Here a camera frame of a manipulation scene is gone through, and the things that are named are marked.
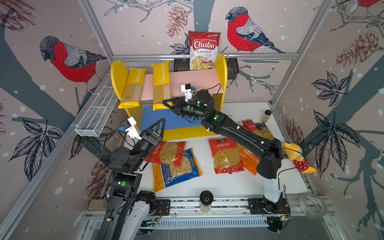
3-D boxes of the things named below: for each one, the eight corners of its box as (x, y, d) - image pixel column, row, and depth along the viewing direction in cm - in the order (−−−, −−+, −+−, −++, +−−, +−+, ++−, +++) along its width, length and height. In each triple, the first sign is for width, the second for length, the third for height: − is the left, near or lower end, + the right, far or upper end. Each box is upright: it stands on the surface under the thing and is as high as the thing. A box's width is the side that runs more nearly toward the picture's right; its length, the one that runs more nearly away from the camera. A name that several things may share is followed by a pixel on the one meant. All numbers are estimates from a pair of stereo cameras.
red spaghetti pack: (248, 132, 104) (250, 130, 102) (242, 123, 110) (243, 120, 108) (256, 130, 106) (258, 128, 104) (249, 120, 111) (250, 118, 109)
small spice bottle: (262, 122, 109) (267, 115, 103) (260, 116, 113) (264, 109, 106) (269, 122, 109) (273, 115, 103) (266, 116, 113) (270, 109, 106)
